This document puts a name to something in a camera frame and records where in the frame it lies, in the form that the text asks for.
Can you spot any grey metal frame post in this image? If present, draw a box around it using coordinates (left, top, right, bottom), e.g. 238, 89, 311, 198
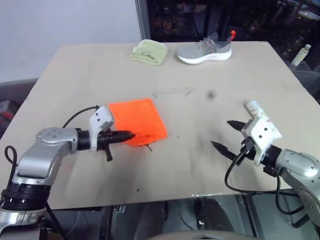
134, 0, 151, 41

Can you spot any orange fabric pouch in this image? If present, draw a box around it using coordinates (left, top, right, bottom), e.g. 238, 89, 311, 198
108, 98, 168, 148

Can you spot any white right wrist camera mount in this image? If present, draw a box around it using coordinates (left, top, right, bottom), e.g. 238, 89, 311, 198
240, 115, 283, 168

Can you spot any red and black box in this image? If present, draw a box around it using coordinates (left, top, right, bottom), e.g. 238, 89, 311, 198
0, 99, 20, 128

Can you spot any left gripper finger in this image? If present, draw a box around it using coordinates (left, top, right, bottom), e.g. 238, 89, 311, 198
114, 129, 136, 139
114, 136, 136, 145

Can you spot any grey sneaker with white sole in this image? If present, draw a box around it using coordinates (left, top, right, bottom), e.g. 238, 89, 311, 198
176, 30, 237, 66

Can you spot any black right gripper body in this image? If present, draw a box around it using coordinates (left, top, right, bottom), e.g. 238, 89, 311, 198
233, 136, 256, 166

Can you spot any glass side table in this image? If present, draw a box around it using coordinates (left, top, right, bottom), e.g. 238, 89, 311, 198
291, 61, 320, 103

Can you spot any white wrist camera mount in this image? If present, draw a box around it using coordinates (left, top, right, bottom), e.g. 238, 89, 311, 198
240, 115, 283, 168
88, 105, 116, 152

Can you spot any dark storage rack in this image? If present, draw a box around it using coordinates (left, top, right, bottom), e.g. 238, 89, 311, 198
147, 0, 320, 43

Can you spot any white tube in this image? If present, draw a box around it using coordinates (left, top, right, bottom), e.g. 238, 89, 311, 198
244, 100, 270, 121

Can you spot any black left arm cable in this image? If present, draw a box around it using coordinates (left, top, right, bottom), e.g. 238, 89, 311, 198
4, 105, 100, 176

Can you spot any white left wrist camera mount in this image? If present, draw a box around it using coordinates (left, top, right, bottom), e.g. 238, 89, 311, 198
88, 105, 116, 152

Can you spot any folded green towel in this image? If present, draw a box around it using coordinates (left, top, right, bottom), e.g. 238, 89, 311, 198
129, 39, 168, 67

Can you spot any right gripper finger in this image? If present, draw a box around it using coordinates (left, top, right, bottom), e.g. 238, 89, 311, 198
210, 140, 238, 161
226, 120, 247, 134

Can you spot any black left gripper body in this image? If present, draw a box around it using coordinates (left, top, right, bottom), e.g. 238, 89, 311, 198
96, 129, 117, 162

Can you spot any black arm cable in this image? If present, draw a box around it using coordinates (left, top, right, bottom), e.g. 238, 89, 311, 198
224, 139, 312, 216
4, 105, 100, 176

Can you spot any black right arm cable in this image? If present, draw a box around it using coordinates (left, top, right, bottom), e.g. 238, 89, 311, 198
224, 139, 312, 216

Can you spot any clear plastic bottle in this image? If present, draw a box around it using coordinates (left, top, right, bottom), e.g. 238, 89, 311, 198
290, 43, 313, 67

